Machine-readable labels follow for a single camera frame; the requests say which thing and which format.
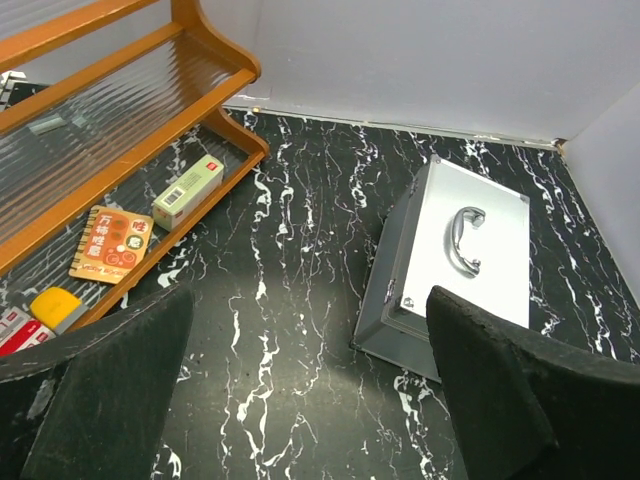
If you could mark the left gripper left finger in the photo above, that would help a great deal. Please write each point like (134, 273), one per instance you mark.
(92, 404)

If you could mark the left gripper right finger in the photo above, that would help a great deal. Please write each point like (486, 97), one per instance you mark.
(526, 406)

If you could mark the grey metal case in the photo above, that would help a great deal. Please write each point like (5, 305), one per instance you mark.
(451, 228)

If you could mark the white medicine box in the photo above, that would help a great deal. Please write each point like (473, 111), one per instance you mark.
(187, 192)

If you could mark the red white small box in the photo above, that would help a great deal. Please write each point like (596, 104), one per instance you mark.
(19, 331)

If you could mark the yellow capped small item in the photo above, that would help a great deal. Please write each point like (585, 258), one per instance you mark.
(57, 309)

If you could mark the orange patterned packet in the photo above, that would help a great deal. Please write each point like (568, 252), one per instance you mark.
(112, 244)

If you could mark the wooden shelf rack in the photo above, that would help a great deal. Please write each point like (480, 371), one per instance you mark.
(66, 147)

